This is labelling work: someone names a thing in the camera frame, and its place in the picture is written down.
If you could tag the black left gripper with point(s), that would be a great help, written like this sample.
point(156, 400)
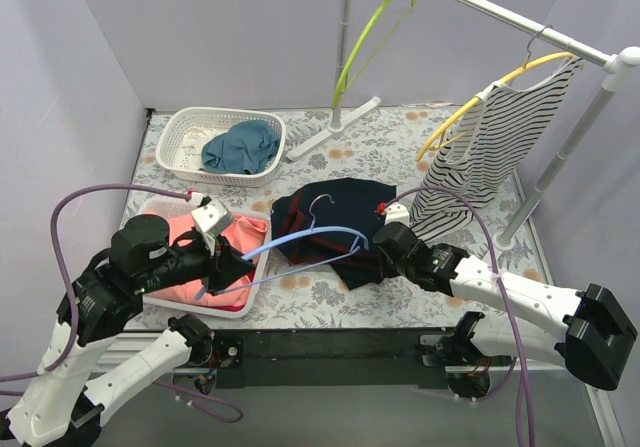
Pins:
point(218, 269)

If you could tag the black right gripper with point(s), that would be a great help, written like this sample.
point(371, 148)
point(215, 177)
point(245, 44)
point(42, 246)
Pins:
point(391, 248)

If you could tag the navy tank top red trim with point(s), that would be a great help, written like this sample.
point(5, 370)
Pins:
point(345, 202)

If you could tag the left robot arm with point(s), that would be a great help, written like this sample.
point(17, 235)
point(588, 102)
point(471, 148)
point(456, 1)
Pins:
point(68, 402)

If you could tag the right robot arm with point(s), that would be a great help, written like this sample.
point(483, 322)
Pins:
point(587, 331)

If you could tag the striped tank top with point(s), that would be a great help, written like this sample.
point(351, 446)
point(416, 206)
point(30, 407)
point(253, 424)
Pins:
point(480, 150)

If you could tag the yellow hanger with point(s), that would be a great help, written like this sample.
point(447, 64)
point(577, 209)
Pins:
point(475, 102)

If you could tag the green hanger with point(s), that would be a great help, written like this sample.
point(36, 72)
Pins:
point(347, 76)

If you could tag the pink cloth in basket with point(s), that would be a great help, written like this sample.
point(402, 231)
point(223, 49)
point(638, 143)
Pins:
point(244, 234)

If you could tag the white plastic basket front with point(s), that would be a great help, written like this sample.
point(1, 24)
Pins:
point(169, 208)

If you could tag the floral table mat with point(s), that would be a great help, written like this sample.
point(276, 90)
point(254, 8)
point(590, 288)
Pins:
point(379, 148)

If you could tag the teal cloth in basket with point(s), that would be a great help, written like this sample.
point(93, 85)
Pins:
point(245, 149)

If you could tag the white cloth in basket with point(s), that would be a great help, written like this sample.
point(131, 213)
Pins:
point(195, 139)

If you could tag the white clothes rack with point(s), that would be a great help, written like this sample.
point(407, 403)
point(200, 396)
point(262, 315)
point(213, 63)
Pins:
point(617, 67)

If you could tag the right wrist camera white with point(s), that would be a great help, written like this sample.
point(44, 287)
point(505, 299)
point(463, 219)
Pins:
point(394, 212)

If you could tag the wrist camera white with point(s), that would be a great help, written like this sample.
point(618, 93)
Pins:
point(394, 212)
point(210, 217)

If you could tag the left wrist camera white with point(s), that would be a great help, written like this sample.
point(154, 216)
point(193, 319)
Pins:
point(210, 217)

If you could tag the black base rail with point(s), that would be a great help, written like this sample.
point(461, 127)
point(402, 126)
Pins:
point(336, 357)

